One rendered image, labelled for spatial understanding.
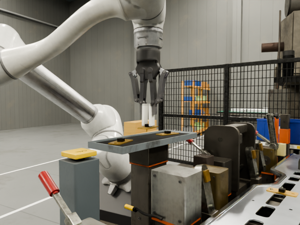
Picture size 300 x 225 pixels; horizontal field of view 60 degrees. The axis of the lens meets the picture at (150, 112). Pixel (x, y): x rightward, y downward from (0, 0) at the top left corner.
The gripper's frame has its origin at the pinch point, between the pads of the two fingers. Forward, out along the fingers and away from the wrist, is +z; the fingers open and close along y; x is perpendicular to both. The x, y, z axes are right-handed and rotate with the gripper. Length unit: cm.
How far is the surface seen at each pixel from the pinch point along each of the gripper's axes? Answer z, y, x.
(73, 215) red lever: 16.0, 3.0, -38.1
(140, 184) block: 20.8, -0.2, -4.9
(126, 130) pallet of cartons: 76, -306, 515
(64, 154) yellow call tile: 7.8, -8.2, -28.0
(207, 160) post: 14.3, 17.2, 6.9
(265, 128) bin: 13, 33, 101
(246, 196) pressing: 23.3, 29.0, 5.6
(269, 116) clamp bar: 3, 35, 61
